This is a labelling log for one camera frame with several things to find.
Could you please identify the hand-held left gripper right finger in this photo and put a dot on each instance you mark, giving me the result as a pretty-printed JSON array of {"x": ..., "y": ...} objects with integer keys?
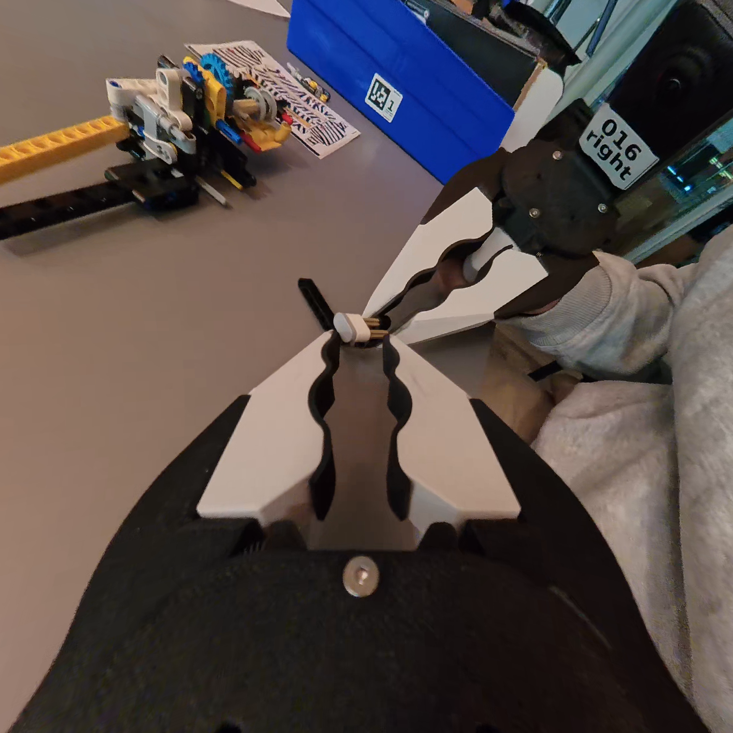
[{"x": 458, "y": 452}]

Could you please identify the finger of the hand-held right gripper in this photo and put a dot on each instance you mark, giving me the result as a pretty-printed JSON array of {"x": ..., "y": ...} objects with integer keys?
[
  {"x": 492, "y": 295},
  {"x": 435, "y": 240}
]

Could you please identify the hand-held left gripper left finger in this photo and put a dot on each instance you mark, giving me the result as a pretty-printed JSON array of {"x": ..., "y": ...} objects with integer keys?
[{"x": 263, "y": 446}]

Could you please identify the white lego connector tan pins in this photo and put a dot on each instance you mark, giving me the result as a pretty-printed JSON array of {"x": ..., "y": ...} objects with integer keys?
[{"x": 352, "y": 327}]

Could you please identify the black lego beam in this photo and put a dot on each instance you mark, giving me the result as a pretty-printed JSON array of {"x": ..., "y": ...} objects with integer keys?
[{"x": 315, "y": 300}]

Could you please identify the person's right forearm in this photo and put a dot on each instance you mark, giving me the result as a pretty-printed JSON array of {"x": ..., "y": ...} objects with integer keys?
[{"x": 607, "y": 320}]

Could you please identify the lego technic model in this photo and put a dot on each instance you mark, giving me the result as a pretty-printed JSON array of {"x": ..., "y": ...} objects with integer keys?
[{"x": 166, "y": 131}]

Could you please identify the person's right hand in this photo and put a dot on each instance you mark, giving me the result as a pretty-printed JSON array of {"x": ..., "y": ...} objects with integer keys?
[{"x": 452, "y": 280}]

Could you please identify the tan pants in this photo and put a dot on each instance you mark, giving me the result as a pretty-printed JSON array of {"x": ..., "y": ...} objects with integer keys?
[{"x": 515, "y": 389}]

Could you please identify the cardboard box white flap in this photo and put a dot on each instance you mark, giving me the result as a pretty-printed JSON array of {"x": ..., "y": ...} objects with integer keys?
[{"x": 538, "y": 103}]

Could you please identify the striped sticker sheet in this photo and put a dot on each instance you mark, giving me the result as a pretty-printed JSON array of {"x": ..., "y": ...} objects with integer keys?
[{"x": 326, "y": 129}]

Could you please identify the blue storage bin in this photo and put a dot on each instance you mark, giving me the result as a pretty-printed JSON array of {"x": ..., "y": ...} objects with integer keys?
[{"x": 401, "y": 86}]

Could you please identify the person in grey hoodie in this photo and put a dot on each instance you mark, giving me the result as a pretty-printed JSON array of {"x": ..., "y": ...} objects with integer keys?
[{"x": 647, "y": 515}]

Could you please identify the white paper sheet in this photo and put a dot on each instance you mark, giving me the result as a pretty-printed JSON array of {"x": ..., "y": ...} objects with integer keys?
[{"x": 263, "y": 5}]

